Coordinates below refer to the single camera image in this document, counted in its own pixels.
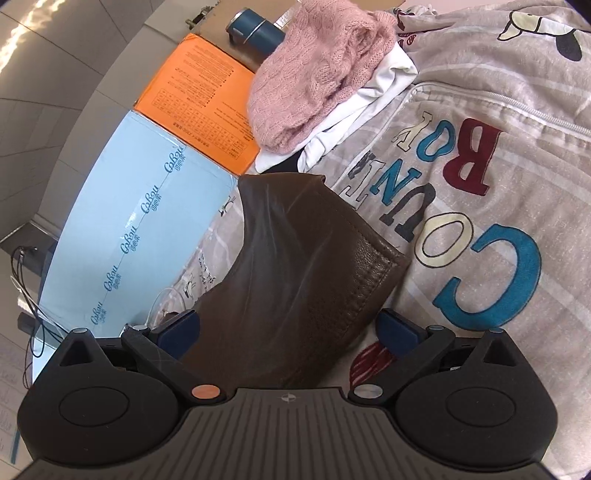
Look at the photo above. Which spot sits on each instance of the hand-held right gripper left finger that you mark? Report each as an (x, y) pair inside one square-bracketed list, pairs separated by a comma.
[(178, 331)]

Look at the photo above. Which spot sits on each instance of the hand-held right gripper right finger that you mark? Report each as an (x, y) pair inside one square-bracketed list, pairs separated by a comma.
[(397, 332)]

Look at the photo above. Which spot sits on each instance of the brown leather jacket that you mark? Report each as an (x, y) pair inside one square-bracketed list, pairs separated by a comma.
[(295, 277)]

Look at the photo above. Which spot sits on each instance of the beige printed bedsheet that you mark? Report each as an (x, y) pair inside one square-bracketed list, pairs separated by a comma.
[(508, 184)]

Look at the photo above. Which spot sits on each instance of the light blue carton box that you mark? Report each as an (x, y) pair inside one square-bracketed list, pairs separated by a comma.
[(129, 194)]

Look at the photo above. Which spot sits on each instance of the black garment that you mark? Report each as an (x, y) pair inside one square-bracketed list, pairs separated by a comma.
[(286, 165)]

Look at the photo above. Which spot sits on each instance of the white garment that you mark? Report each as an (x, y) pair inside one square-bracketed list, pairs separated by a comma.
[(369, 97)]

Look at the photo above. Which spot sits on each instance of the orange carton box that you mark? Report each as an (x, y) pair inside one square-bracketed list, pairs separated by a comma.
[(198, 92)]

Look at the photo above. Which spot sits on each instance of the pink knit sweater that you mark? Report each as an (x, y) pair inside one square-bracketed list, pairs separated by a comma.
[(314, 69)]

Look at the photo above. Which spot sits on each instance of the dark blue thermos bottle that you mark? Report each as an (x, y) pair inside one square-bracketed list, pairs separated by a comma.
[(251, 30)]

